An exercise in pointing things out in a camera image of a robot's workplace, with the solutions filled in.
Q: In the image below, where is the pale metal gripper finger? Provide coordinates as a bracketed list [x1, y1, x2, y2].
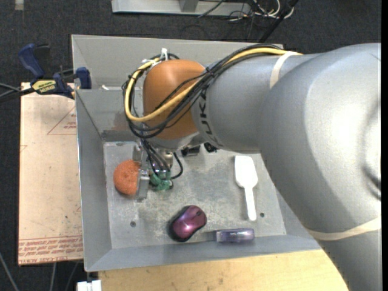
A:
[132, 145, 144, 164]
[136, 168, 151, 201]

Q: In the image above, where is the orange scouring sponge ball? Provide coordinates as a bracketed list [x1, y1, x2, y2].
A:
[113, 159, 142, 197]

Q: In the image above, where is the grey metal bin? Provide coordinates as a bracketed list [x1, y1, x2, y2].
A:
[71, 34, 323, 273]

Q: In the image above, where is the purple and black computer mouse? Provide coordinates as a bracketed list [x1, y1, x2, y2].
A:
[167, 204, 209, 243]

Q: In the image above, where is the white plastic scoop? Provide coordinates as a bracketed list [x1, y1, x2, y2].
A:
[233, 155, 259, 222]

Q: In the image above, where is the brown cardboard board red print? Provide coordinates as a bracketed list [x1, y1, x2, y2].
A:
[18, 82, 84, 266]

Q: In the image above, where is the black cylinder on white bracket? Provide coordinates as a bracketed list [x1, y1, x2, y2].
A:
[181, 145, 201, 158]

